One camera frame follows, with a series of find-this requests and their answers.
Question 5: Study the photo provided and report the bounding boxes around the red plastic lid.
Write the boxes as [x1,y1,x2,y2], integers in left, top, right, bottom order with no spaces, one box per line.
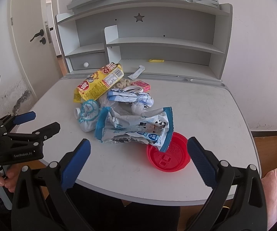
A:
[146,132,191,173]

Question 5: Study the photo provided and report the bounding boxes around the white bottle cap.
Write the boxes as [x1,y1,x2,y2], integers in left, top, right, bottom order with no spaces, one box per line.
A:
[74,107,81,119]

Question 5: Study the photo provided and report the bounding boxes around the white teal shoe cover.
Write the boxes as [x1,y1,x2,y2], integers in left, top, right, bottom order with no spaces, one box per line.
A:
[77,100,100,132]

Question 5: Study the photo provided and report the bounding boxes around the large blue white milk wrapper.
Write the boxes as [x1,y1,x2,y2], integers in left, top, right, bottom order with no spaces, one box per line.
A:
[94,107,174,152]

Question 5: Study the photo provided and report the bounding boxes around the yellow snack bag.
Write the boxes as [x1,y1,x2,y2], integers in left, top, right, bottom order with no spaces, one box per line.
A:
[73,63,124,103]

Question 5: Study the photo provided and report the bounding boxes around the white door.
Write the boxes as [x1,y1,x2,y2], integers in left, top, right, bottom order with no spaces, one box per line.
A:
[8,0,62,100]

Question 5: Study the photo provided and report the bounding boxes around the white desk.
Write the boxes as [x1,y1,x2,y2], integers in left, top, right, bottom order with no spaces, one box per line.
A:
[14,73,261,207]

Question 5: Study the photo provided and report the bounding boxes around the white drawer knob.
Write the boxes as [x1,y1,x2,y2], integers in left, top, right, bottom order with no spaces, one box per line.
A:
[83,62,89,68]

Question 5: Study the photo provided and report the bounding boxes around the red pink small box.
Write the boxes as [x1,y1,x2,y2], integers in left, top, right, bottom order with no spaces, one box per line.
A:
[131,80,151,92]

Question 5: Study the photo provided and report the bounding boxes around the white tape roll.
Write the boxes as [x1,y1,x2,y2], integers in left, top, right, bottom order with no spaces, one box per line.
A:
[123,85,144,93]

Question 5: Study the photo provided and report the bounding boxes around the white paper sachet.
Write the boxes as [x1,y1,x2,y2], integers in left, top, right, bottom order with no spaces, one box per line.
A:
[128,65,146,80]

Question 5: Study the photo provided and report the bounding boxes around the grey desk hutch shelf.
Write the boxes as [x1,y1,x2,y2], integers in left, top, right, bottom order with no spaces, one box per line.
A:
[56,0,233,81]

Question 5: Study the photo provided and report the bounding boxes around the black door handle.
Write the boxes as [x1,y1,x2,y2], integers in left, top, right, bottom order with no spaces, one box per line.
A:
[30,29,46,45]

